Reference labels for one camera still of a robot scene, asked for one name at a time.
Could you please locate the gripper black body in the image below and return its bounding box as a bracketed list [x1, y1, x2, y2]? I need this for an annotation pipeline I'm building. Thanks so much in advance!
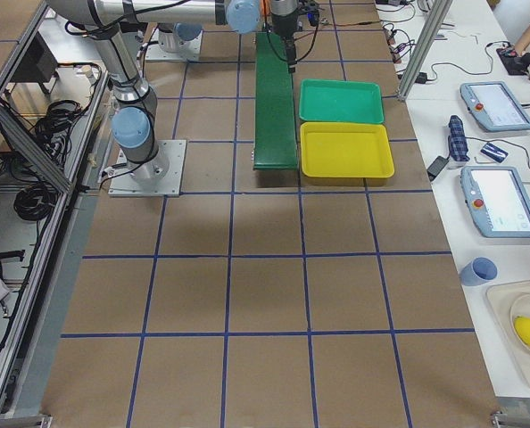
[269, 0, 299, 39]

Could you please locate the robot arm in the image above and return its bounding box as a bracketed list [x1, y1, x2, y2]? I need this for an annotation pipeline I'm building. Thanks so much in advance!
[49, 1, 302, 170]
[158, 22, 203, 53]

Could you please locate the green plastic tray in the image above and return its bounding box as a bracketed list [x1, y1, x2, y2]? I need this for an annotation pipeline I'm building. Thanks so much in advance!
[299, 78, 385, 124]

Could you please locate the green conveyor belt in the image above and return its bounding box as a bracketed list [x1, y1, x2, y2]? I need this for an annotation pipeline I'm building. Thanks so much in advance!
[253, 32, 299, 170]

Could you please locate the yellow plastic tray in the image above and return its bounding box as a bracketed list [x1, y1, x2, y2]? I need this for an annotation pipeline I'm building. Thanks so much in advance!
[300, 121, 395, 179]

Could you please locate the black power adapter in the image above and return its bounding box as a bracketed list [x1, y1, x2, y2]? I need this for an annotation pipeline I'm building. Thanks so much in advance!
[426, 156, 449, 182]

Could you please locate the upper teach pendant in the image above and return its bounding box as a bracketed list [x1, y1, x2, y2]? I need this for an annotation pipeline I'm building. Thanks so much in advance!
[460, 81, 530, 132]

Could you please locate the teach pendant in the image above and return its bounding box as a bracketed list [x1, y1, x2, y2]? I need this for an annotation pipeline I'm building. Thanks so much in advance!
[460, 81, 530, 132]
[460, 166, 530, 238]

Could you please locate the blue white small box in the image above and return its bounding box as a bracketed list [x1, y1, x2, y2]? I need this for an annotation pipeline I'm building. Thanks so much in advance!
[480, 142, 509, 163]

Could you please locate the lower teach pendant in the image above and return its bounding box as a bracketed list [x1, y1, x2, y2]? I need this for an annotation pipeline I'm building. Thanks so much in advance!
[460, 166, 530, 238]

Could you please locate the blue plastic cup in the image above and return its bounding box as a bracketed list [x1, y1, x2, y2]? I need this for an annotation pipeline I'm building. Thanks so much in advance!
[460, 257, 498, 286]

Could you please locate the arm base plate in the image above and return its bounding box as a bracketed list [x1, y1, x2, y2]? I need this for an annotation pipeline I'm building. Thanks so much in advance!
[145, 29, 203, 62]
[108, 140, 186, 197]

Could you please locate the aluminium frame post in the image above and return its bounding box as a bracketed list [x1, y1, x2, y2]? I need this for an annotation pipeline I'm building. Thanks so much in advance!
[397, 0, 452, 102]

